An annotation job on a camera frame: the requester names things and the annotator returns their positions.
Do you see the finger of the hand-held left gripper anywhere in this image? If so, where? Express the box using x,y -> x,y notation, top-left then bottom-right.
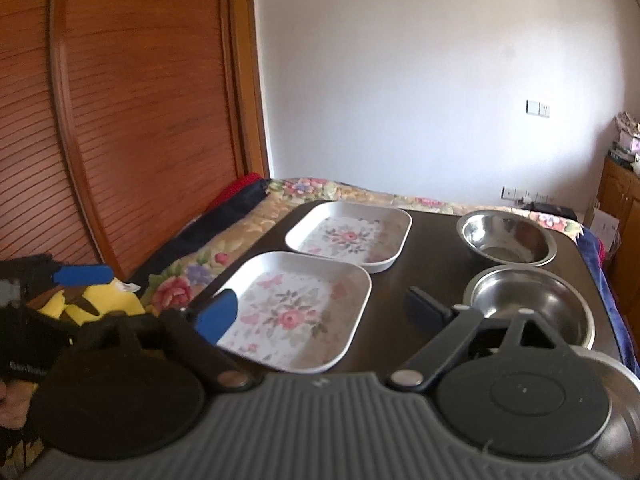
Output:
61,288 -> 104,318
0,254 -> 115,292

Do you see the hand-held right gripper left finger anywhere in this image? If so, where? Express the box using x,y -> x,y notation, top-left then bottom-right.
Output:
75,287 -> 256,394

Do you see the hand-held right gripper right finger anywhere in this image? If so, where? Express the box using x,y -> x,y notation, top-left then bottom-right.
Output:
387,285 -> 561,394

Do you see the floral square plate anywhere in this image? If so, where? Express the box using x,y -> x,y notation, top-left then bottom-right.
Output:
216,251 -> 372,374
285,201 -> 413,274

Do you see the stainless steel bowl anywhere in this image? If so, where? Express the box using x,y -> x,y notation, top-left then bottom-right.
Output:
456,210 -> 558,267
565,347 -> 640,476
464,266 -> 596,349

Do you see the yellow plush toy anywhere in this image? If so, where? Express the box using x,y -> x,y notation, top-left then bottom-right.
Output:
41,277 -> 147,327

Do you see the floral bedspread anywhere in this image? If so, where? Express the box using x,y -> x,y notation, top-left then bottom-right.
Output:
127,176 -> 640,378

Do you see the dark navy cloth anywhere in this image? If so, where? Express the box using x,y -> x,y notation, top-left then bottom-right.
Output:
127,180 -> 269,286

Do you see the red knitted cloth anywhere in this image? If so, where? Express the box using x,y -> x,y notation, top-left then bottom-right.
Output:
205,172 -> 264,212

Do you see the black flat device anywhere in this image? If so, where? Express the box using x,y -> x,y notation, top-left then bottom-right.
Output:
520,201 -> 579,221

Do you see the wooden louvered wardrobe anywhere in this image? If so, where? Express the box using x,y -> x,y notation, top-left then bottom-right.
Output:
0,0 -> 272,283

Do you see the white paper sheet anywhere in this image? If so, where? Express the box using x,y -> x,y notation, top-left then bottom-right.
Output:
585,200 -> 621,247

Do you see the wooden cabinet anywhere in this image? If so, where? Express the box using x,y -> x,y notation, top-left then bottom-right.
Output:
582,155 -> 640,273

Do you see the pile of boxes and papers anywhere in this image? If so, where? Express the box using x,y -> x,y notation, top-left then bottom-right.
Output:
607,110 -> 640,177

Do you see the white wall socket strip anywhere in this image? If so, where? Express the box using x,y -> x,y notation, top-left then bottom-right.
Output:
501,186 -> 551,204

